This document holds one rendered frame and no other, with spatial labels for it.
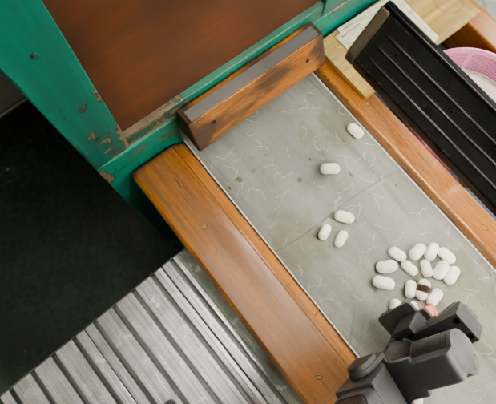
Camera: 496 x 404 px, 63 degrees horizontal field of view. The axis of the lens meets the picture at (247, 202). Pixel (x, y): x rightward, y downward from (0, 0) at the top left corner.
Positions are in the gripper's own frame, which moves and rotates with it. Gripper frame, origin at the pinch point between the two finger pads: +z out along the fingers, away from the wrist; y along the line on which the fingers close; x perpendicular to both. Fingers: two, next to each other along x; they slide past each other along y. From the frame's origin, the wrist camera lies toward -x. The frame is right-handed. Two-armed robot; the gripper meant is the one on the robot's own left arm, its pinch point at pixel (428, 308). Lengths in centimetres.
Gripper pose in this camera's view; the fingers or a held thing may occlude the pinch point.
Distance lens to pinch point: 79.0
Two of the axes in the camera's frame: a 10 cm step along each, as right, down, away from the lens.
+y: -6.3, -7.5, 1.9
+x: -5.2, 5.9, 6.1
